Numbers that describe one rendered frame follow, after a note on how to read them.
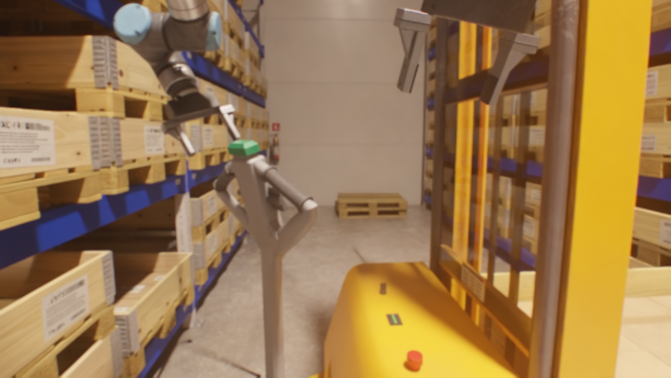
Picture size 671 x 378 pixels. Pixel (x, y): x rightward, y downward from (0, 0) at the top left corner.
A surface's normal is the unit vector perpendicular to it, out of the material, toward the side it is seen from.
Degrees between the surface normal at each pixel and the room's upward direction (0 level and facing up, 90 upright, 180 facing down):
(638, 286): 90
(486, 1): 113
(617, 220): 90
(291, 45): 90
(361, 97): 90
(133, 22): 77
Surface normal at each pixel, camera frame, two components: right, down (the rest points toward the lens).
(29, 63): 0.06, 0.11
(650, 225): -1.00, 0.00
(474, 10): 0.11, 0.49
